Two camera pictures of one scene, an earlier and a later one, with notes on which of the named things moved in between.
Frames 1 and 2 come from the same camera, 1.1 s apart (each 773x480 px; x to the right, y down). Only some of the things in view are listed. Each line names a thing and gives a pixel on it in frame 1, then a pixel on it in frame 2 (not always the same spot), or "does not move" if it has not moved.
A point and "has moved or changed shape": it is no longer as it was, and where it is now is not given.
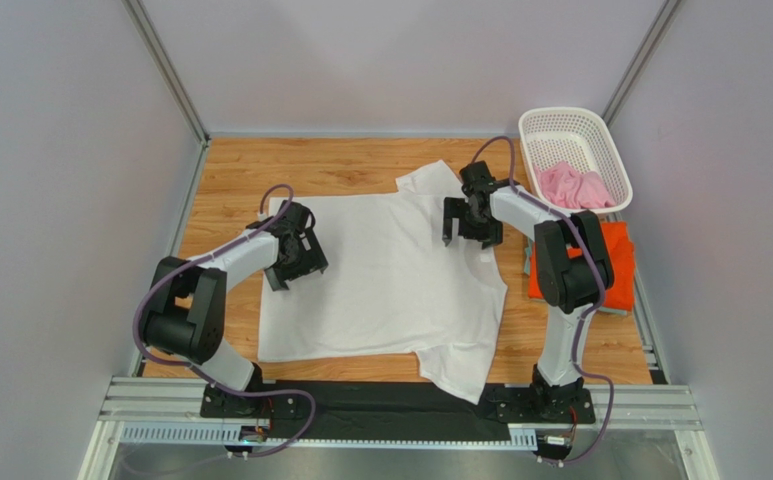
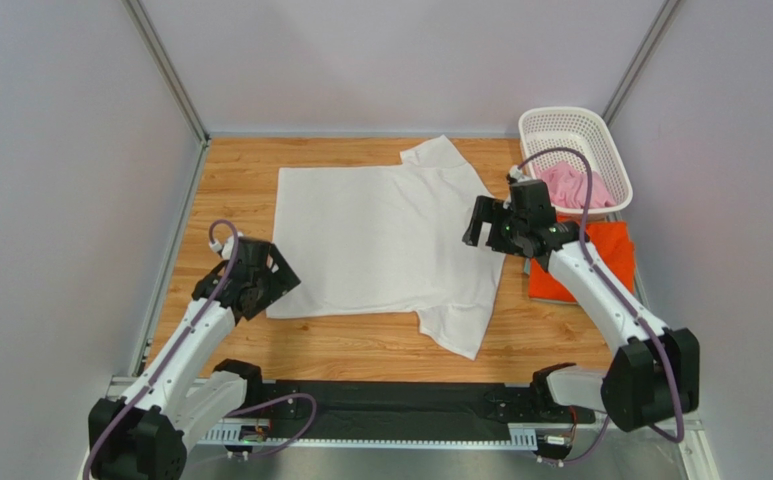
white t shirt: x=392 y=289 has moved or changed shape
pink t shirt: x=566 y=187 does not move
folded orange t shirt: x=621 y=295 does not move
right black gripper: x=469 y=222 -> x=490 y=225
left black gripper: x=311 y=262 -> x=282 y=279
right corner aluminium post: x=657 y=30 does not move
